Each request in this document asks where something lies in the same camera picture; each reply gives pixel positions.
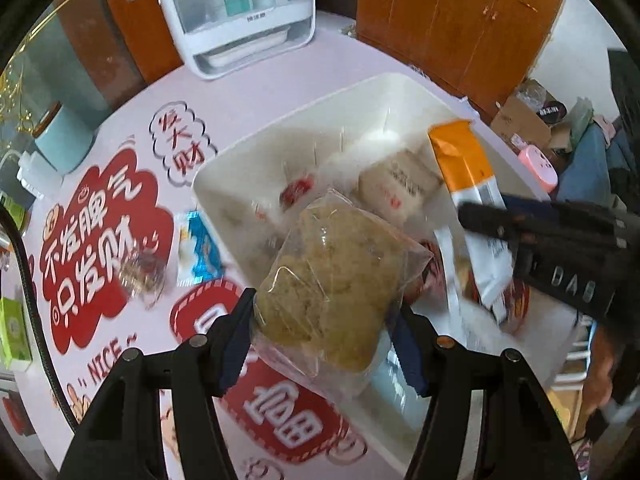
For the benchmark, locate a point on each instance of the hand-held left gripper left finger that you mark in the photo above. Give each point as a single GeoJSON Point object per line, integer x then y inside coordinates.
{"type": "Point", "coordinates": [235, 345]}

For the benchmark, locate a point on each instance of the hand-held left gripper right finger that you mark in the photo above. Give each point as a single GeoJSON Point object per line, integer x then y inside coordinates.
{"type": "Point", "coordinates": [411, 355]}

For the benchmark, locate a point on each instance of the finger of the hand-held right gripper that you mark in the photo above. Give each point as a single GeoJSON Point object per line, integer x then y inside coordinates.
{"type": "Point", "coordinates": [500, 220]}

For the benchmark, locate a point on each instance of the orange white snack packet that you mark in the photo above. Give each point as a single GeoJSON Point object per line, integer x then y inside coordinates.
{"type": "Point", "coordinates": [467, 165]}

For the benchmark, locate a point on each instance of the clear packet of floss cake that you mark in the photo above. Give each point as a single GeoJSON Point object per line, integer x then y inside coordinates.
{"type": "Point", "coordinates": [330, 280]}

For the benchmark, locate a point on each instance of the white plastic bin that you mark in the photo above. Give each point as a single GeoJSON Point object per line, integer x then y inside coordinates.
{"type": "Point", "coordinates": [350, 105]}

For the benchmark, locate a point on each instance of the person's right forearm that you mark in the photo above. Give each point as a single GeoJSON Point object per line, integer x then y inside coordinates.
{"type": "Point", "coordinates": [605, 375]}

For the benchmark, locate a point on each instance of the pink round container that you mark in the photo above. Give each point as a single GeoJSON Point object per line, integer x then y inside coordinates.
{"type": "Point", "coordinates": [540, 167]}

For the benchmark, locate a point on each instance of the red patterned snack packet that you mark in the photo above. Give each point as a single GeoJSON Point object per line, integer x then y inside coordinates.
{"type": "Point", "coordinates": [515, 307]}
{"type": "Point", "coordinates": [431, 272]}

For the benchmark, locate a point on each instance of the blue white snack packet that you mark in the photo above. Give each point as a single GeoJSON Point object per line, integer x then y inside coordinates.
{"type": "Point", "coordinates": [200, 250]}

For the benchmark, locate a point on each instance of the cardboard box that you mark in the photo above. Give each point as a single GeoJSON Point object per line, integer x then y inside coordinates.
{"type": "Point", "coordinates": [525, 120]}

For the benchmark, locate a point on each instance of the white rice cake packet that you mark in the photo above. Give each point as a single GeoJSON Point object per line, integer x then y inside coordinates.
{"type": "Point", "coordinates": [400, 182]}

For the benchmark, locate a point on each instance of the clear packet of dark snack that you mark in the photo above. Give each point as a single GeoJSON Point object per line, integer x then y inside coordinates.
{"type": "Point", "coordinates": [145, 272]}

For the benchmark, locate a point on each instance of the pile of clothes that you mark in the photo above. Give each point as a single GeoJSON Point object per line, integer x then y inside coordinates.
{"type": "Point", "coordinates": [600, 155]}

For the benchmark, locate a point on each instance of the dark round container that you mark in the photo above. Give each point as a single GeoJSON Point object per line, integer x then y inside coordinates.
{"type": "Point", "coordinates": [552, 110]}

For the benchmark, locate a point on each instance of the small red snack packet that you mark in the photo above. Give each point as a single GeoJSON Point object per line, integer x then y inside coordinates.
{"type": "Point", "coordinates": [297, 191]}

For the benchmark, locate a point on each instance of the wooden cabinet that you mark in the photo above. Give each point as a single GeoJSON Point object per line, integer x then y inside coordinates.
{"type": "Point", "coordinates": [450, 20]}

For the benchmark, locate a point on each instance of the green tissue box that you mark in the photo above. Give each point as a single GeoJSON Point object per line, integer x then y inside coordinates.
{"type": "Point", "coordinates": [12, 332]}

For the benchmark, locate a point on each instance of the mint canister with brown lid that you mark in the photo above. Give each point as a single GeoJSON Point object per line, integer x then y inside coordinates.
{"type": "Point", "coordinates": [65, 142]}

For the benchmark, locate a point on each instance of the white squeeze bottle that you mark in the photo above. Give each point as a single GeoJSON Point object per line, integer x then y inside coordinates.
{"type": "Point", "coordinates": [30, 172]}

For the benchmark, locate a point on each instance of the white cosmetic organizer box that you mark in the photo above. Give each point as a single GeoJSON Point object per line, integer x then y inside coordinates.
{"type": "Point", "coordinates": [240, 25]}

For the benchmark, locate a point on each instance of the teal bottle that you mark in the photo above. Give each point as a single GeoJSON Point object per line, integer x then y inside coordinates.
{"type": "Point", "coordinates": [235, 1]}

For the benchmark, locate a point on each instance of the glass sliding door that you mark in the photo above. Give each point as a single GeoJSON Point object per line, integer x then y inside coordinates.
{"type": "Point", "coordinates": [60, 35]}

